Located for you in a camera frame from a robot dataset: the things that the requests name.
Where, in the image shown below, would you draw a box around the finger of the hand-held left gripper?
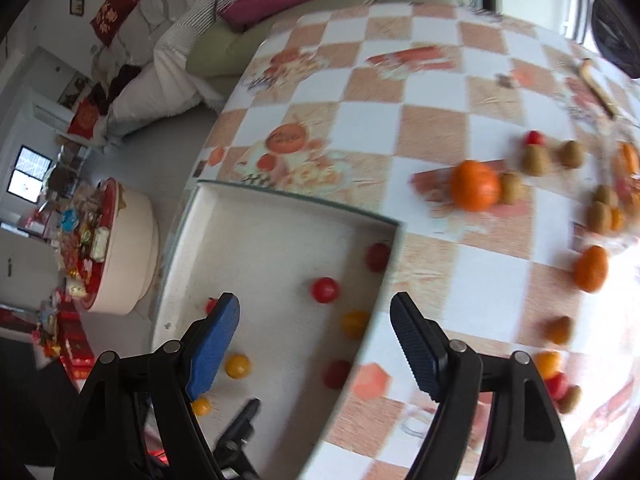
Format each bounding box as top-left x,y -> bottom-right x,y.
215,398 -> 263,480

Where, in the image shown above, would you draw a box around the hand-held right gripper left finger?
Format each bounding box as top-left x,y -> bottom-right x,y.
52,291 -> 242,480

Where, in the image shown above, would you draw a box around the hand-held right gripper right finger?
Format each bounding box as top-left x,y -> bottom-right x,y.
390,291 -> 576,480

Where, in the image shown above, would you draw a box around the white tray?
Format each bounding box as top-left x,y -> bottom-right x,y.
150,178 -> 404,480

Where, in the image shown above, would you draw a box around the round white table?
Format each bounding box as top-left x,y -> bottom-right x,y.
59,177 -> 161,316

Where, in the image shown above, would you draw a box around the red gift boxes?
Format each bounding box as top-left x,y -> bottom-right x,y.
31,310 -> 96,380

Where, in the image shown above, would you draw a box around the pile of snack packets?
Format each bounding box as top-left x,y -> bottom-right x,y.
50,185 -> 118,301

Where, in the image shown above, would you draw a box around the white striped blanket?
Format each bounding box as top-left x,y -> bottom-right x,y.
101,0 -> 247,137

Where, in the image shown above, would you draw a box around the long wooden board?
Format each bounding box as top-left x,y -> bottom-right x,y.
579,58 -> 617,120

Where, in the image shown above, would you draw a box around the red wall hanging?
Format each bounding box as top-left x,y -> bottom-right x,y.
90,0 -> 140,49

